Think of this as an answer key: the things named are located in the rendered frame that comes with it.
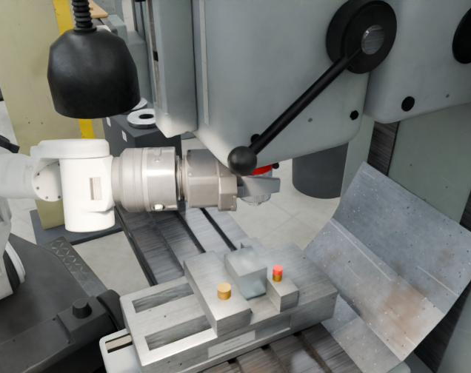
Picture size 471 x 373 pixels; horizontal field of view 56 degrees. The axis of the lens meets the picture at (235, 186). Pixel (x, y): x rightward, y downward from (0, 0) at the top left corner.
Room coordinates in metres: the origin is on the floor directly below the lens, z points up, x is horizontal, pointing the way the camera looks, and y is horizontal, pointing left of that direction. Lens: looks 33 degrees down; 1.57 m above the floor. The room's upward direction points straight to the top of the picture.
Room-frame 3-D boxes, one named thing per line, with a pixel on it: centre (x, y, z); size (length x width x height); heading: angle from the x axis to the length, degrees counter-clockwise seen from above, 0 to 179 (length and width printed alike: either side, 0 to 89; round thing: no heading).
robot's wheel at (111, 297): (0.89, 0.35, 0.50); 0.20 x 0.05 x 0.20; 41
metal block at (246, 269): (0.55, -0.02, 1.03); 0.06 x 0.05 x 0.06; 25
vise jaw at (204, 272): (0.53, 0.03, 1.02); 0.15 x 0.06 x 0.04; 25
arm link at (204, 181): (0.52, 0.06, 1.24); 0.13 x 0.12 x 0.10; 6
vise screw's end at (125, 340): (0.46, 0.19, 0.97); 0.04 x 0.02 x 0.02; 115
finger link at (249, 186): (0.50, -0.03, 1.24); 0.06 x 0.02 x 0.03; 96
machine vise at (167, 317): (0.54, 0.01, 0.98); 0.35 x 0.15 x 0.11; 115
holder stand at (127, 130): (1.02, 0.24, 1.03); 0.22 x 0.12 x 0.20; 35
